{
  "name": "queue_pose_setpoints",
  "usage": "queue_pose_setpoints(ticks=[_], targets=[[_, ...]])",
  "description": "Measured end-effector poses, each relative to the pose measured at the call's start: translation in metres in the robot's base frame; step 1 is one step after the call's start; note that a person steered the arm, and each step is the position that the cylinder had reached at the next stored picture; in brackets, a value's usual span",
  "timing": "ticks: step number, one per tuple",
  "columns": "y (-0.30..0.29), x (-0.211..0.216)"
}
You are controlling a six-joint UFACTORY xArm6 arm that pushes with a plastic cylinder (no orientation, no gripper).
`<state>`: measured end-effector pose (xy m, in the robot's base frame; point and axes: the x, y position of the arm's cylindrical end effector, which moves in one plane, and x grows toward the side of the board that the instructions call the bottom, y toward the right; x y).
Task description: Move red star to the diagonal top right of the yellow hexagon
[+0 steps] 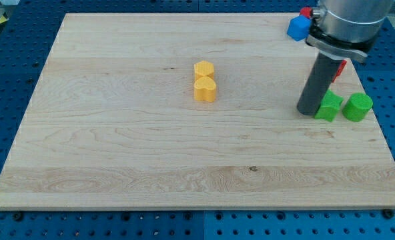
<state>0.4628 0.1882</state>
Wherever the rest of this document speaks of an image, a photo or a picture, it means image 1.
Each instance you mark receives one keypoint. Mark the yellow heart block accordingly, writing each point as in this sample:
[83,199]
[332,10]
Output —
[204,89]

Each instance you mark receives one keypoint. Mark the wooden board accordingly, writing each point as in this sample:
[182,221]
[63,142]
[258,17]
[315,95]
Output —
[112,124]

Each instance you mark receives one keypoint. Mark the green star block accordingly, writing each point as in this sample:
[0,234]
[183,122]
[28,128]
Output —
[329,106]

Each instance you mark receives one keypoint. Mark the red star block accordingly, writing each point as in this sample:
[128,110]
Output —
[339,70]

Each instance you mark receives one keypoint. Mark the blue cube block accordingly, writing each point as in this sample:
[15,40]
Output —
[298,28]

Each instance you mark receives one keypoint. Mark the red cylinder block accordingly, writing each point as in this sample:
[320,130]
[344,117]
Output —
[306,12]

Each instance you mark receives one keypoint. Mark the green cylinder block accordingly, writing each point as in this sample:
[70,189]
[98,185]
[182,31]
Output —
[357,107]

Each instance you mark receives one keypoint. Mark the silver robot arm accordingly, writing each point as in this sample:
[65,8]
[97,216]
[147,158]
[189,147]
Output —
[347,28]

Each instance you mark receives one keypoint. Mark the yellow hexagon block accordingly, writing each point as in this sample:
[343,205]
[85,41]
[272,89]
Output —
[203,69]

